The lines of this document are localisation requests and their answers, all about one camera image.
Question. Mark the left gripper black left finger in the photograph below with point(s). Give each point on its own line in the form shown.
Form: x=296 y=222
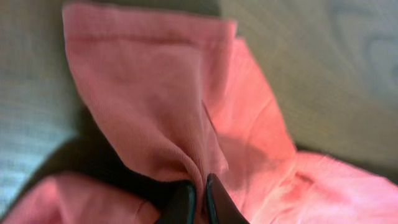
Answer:
x=181 y=207

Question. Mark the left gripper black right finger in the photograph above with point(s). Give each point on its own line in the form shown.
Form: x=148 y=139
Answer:
x=220 y=207

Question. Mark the orange printed t-shirt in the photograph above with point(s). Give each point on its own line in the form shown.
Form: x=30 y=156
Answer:
x=175 y=97

